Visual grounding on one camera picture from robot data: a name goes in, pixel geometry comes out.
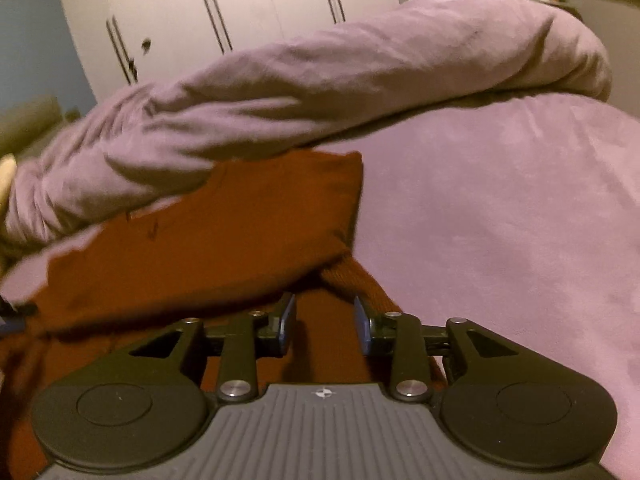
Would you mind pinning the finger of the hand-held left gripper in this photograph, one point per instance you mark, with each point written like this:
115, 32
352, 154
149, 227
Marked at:
11, 324

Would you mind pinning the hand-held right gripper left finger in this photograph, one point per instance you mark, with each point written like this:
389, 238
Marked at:
286, 327

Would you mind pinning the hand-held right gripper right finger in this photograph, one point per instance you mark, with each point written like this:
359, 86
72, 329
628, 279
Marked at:
362, 330

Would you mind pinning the rust brown garment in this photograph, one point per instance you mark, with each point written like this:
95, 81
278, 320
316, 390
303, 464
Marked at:
225, 240

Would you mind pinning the cream pillow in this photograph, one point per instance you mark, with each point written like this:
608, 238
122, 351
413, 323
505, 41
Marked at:
6, 185

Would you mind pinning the purple bed sheet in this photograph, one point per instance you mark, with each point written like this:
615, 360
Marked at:
500, 210

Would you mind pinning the olive yellow pillow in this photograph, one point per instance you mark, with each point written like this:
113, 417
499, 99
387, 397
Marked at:
27, 125

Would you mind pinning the purple duvet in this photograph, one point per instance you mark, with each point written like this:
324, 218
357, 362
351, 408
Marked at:
310, 85

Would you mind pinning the white wardrobe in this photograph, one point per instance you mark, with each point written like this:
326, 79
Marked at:
165, 5

